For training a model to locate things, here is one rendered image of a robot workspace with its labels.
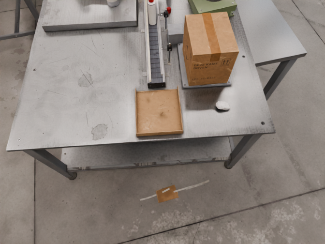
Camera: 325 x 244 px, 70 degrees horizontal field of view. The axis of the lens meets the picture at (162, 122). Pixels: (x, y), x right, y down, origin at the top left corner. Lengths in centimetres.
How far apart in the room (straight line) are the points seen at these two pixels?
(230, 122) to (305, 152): 122
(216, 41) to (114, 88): 66
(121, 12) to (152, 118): 88
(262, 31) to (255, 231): 150
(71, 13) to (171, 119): 111
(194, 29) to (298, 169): 157
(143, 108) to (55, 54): 75
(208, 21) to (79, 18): 95
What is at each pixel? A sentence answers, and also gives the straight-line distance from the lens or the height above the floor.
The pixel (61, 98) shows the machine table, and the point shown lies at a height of 83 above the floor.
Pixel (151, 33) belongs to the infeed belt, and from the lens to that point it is 170.
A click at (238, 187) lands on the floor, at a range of 215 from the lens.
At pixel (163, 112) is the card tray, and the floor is 83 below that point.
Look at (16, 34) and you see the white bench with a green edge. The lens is 318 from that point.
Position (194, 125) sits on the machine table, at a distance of 134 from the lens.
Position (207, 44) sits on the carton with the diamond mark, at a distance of 130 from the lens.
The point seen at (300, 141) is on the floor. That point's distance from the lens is 251.
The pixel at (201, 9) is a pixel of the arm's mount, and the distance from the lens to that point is 183.
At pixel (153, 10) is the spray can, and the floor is 100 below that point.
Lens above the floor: 203
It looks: 63 degrees down
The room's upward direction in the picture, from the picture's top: 2 degrees counter-clockwise
